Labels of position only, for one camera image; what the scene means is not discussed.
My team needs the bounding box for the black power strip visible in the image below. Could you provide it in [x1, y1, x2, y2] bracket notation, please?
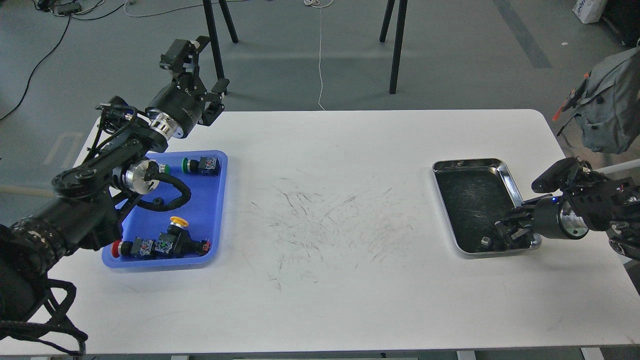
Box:
[51, 1, 83, 17]

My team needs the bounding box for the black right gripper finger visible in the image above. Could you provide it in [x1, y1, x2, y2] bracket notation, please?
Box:
[493, 227, 538, 251]
[494, 207, 534, 231]

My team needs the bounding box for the black table leg left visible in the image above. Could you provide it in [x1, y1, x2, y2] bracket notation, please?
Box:
[202, 0, 239, 80]

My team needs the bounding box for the orange white push button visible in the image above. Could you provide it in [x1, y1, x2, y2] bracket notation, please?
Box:
[150, 161, 171, 174]

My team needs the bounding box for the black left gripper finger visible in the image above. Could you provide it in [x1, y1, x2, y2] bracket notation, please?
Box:
[158, 36, 210, 91]
[199, 78, 230, 126]

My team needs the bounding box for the white hanging cord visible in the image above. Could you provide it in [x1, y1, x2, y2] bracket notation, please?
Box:
[303, 0, 334, 111]

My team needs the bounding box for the yellow push button switch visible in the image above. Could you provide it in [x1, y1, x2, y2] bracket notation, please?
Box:
[155, 216, 211, 258]

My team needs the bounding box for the black table leg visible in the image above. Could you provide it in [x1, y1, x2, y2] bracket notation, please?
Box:
[378, 0, 409, 95]
[202, 0, 239, 80]

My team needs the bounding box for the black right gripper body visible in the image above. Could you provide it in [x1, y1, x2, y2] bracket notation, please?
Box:
[520, 196, 576, 240]

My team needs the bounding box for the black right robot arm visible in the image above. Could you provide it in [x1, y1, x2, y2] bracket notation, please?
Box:
[494, 157, 640, 260]

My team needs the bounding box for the black table leg right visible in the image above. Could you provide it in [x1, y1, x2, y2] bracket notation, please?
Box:
[378, 0, 409, 95]

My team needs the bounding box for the red push button switch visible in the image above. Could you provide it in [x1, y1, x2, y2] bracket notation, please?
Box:
[110, 237, 154, 260]

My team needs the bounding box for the black floor cable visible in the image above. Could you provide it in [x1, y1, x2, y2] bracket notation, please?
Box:
[0, 0, 126, 122]

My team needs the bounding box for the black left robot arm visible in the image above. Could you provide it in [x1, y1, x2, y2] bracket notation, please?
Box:
[0, 36, 229, 356]

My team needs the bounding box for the grey backpack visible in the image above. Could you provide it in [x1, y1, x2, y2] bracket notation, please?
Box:
[552, 47, 640, 154]

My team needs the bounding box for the green push button switch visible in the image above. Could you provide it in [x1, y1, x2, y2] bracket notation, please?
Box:
[180, 156, 221, 176]

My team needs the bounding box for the white bag corner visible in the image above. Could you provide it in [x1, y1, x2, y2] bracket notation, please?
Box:
[572, 0, 608, 24]

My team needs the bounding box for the silver metal tray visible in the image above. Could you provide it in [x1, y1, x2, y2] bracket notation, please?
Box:
[432, 158, 542, 259]

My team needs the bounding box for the blue plastic tray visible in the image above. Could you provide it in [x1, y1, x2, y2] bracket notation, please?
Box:
[102, 150, 228, 271]

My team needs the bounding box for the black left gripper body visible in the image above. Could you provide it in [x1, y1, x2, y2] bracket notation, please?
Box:
[146, 82, 207, 140]

